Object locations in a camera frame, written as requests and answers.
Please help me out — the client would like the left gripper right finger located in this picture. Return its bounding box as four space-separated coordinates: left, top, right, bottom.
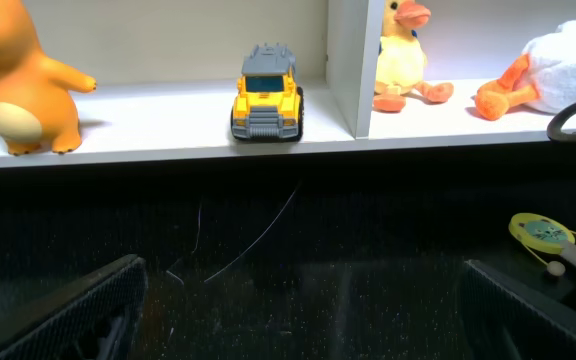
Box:
459 259 576 360

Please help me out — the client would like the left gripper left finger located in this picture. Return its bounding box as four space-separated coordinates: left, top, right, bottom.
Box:
0 253 148 360

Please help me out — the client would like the yellow rattle drum toy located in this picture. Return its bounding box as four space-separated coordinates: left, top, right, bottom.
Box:
507 212 576 278

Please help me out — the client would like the orange dinosaur toy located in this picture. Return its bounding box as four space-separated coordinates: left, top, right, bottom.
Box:
0 0 98 157

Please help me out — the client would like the grey and yellow toy truck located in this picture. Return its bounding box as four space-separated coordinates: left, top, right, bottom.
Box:
230 42 305 144

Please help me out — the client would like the white plush duck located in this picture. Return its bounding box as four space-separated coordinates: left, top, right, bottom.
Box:
474 19 576 123

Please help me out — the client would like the yellow plush duck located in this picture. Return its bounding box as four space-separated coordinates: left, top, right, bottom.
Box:
372 0 455 114

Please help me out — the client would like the white shelf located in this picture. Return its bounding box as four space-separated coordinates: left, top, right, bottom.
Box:
0 0 576 172

